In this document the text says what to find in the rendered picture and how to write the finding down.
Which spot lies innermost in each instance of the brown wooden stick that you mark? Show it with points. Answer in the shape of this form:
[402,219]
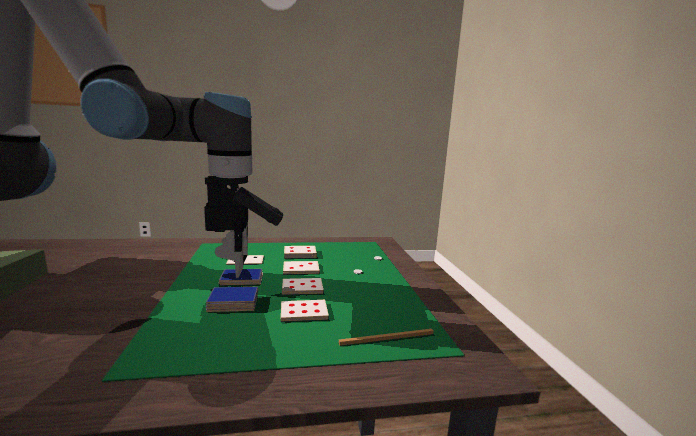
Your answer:
[385,337]

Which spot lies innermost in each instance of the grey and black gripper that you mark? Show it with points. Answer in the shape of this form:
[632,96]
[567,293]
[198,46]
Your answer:
[224,213]

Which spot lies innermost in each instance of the white playing card with black pips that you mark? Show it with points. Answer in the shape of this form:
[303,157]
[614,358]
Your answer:
[251,259]

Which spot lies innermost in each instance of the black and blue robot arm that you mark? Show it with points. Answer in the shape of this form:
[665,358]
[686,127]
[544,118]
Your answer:
[114,102]

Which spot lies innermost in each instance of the green felt mat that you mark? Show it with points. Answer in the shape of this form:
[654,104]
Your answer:
[179,338]

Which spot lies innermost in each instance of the white playing card with red pips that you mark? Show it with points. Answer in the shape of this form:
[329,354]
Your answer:
[303,309]
[302,285]
[301,266]
[300,250]

